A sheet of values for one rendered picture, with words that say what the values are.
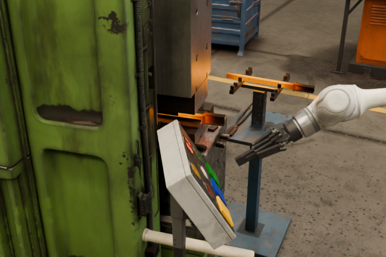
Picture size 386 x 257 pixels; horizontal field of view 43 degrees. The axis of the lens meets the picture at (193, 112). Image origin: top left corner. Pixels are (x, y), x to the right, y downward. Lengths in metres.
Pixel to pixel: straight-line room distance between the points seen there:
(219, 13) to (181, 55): 4.06
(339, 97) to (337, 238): 1.75
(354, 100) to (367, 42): 4.07
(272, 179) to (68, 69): 2.08
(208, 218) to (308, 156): 2.46
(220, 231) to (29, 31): 0.94
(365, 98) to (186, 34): 0.67
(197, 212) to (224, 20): 4.57
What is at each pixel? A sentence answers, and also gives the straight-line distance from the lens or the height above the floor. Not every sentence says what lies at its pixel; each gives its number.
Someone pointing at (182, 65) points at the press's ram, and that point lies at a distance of 1.83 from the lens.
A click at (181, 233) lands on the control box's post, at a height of 0.87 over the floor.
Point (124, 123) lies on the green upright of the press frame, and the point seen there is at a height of 1.16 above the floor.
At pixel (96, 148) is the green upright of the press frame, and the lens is 1.81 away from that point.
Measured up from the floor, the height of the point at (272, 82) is 0.99.
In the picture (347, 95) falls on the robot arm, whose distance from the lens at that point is 1.46.
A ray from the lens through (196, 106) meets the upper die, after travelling 1.96.
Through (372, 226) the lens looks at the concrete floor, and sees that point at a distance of 3.25.
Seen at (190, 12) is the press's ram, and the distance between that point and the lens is 1.76.
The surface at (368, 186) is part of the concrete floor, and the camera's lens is 3.61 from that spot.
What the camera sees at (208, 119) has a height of 0.99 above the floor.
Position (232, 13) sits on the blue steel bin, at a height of 0.49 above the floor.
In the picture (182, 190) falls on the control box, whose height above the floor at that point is 1.15.
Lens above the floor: 1.94
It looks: 26 degrees down
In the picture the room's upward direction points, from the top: straight up
